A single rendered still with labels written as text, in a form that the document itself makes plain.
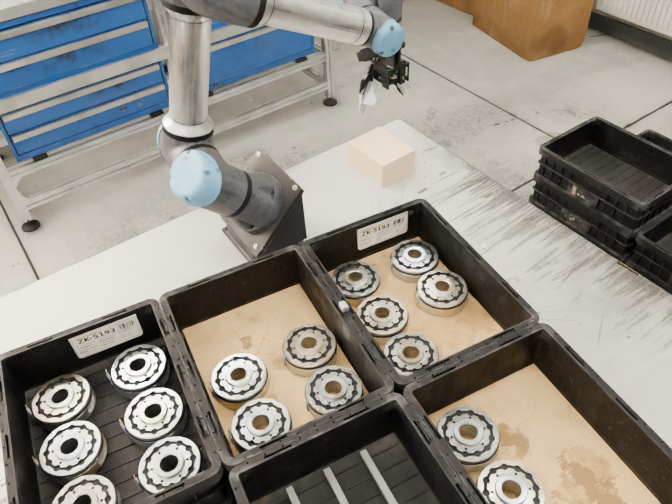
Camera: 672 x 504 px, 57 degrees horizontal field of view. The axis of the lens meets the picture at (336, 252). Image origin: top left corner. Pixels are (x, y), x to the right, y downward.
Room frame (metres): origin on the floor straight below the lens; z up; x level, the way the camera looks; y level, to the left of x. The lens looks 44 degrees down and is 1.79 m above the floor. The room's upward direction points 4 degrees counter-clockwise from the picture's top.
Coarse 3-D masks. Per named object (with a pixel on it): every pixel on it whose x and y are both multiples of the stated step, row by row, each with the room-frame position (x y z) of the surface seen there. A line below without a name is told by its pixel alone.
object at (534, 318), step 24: (384, 216) 0.99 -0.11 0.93; (312, 240) 0.93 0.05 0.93; (456, 240) 0.91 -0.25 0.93; (480, 264) 0.83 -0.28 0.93; (336, 288) 0.79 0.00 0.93; (504, 288) 0.76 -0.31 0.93; (528, 312) 0.70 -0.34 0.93; (504, 336) 0.65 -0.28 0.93; (384, 360) 0.62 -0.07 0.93; (456, 360) 0.61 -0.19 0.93
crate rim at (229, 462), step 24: (240, 264) 0.88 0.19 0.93; (312, 264) 0.86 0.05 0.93; (192, 288) 0.82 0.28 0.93; (168, 312) 0.76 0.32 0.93; (336, 312) 0.74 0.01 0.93; (360, 336) 0.67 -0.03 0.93; (192, 384) 0.60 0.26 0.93; (384, 384) 0.57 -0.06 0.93; (216, 432) 0.51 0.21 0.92; (288, 432) 0.50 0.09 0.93; (240, 456) 0.46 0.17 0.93
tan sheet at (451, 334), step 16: (368, 256) 0.97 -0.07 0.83; (384, 256) 0.97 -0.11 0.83; (384, 272) 0.92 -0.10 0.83; (384, 288) 0.87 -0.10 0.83; (400, 288) 0.87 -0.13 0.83; (416, 304) 0.82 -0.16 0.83; (416, 320) 0.78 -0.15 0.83; (432, 320) 0.78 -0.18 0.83; (448, 320) 0.78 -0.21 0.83; (464, 320) 0.77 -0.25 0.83; (480, 320) 0.77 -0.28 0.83; (432, 336) 0.74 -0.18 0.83; (448, 336) 0.74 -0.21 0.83; (464, 336) 0.73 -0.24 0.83; (480, 336) 0.73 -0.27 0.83; (448, 352) 0.70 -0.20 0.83
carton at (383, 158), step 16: (352, 144) 1.49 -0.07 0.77; (368, 144) 1.49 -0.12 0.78; (384, 144) 1.48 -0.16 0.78; (400, 144) 1.48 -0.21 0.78; (352, 160) 1.49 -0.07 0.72; (368, 160) 1.43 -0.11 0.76; (384, 160) 1.40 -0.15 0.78; (400, 160) 1.41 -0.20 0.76; (368, 176) 1.43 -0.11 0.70; (384, 176) 1.38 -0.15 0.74; (400, 176) 1.42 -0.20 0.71
